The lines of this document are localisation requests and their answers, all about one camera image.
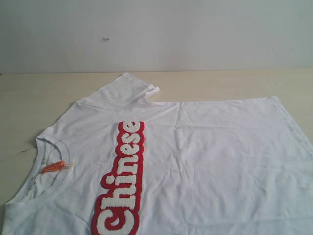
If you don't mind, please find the white t-shirt red lettering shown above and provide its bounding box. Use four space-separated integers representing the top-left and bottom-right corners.
2 73 313 235

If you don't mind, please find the orange neck label tag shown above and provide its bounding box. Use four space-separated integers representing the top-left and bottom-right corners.
41 161 65 174

